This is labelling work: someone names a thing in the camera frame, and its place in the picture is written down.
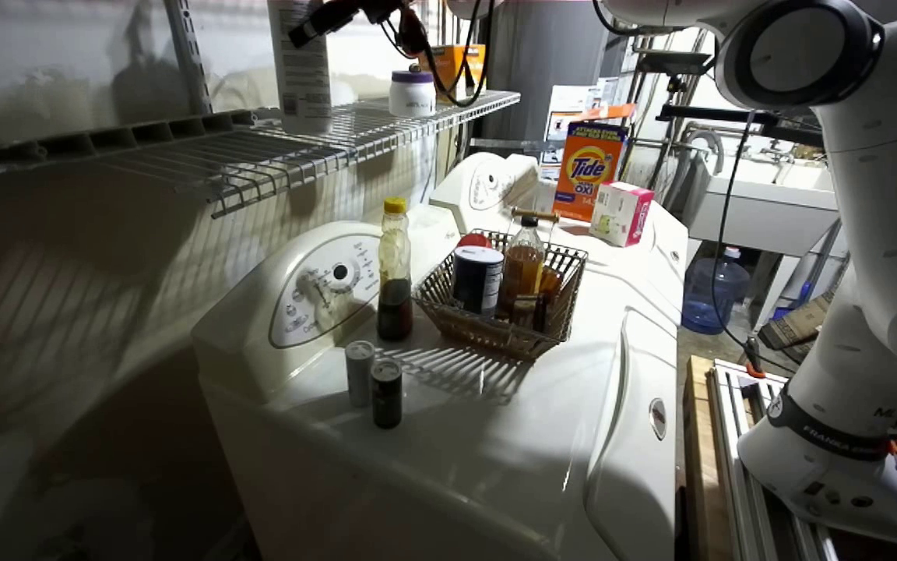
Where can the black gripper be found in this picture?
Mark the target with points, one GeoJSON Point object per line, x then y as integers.
{"type": "Point", "coordinates": [337, 13]}

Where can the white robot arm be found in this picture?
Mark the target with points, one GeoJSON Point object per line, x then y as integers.
{"type": "Point", "coordinates": [824, 443]}

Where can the tall bottle dark liquid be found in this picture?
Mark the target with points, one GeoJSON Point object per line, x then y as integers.
{"type": "Point", "coordinates": [393, 313]}

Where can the amber bottle white label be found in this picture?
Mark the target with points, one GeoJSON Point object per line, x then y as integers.
{"type": "Point", "coordinates": [524, 261]}

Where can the orange box on shelf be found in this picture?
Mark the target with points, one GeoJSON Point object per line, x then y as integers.
{"type": "Point", "coordinates": [459, 68]}

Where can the white jar purple lid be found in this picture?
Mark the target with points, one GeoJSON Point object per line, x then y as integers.
{"type": "Point", "coordinates": [412, 93]}

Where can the grey water heater tank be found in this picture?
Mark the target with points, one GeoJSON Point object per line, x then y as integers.
{"type": "Point", "coordinates": [533, 47]}

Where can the white dryer machine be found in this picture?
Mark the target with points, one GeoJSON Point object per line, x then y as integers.
{"type": "Point", "coordinates": [488, 190]}

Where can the red lidded container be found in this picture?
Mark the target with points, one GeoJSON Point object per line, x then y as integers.
{"type": "Point", "coordinates": [474, 240]}

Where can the orange Tide detergent box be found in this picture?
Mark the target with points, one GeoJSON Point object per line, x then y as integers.
{"type": "Point", "coordinates": [592, 153]}

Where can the dark can white lid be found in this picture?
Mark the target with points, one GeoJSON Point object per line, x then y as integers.
{"type": "Point", "coordinates": [477, 277]}

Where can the pink and white box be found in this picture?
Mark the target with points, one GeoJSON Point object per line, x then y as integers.
{"type": "Point", "coordinates": [621, 214]}

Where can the grey small can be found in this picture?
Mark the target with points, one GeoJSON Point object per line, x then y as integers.
{"type": "Point", "coordinates": [361, 358]}

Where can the dark small can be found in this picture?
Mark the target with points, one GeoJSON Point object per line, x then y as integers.
{"type": "Point", "coordinates": [388, 395]}

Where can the white washing machine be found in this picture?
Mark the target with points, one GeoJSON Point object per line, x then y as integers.
{"type": "Point", "coordinates": [568, 455]}

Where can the blue water jug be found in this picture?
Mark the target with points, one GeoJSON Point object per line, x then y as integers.
{"type": "Point", "coordinates": [716, 289]}

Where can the white utility sink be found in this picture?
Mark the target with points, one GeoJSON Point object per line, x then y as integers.
{"type": "Point", "coordinates": [768, 208]}

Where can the white wire shelf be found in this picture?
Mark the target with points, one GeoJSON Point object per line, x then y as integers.
{"type": "Point", "coordinates": [245, 158]}

